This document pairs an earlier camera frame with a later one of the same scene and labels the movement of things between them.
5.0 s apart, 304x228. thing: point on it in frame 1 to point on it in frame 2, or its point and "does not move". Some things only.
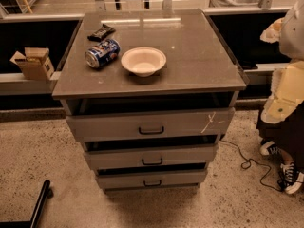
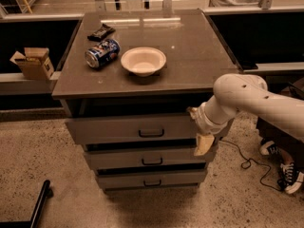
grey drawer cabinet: [149, 93] does not move
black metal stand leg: [45, 193] does not move
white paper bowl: [143, 61] does not move
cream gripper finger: [273, 32] to [194, 109]
